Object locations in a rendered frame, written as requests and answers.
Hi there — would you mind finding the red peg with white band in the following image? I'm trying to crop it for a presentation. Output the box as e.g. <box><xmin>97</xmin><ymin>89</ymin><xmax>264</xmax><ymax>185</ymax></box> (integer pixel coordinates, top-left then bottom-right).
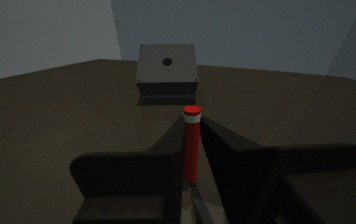
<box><xmin>183</xmin><ymin>105</ymin><xmax>201</xmax><ymax>183</ymax></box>

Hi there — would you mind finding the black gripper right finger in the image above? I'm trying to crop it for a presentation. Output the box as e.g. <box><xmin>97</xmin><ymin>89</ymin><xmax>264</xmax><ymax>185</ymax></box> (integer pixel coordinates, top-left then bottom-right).
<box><xmin>200</xmin><ymin>116</ymin><xmax>356</xmax><ymax>224</ymax></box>

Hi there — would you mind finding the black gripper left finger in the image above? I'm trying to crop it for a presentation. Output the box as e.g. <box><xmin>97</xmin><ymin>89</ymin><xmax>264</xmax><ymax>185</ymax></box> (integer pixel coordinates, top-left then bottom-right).
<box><xmin>69</xmin><ymin>117</ymin><xmax>186</xmax><ymax>224</ymax></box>

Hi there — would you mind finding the grey flat panel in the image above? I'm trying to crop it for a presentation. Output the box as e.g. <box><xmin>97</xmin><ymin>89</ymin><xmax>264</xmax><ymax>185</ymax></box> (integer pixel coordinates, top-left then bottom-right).
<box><xmin>135</xmin><ymin>45</ymin><xmax>199</xmax><ymax>99</ymax></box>

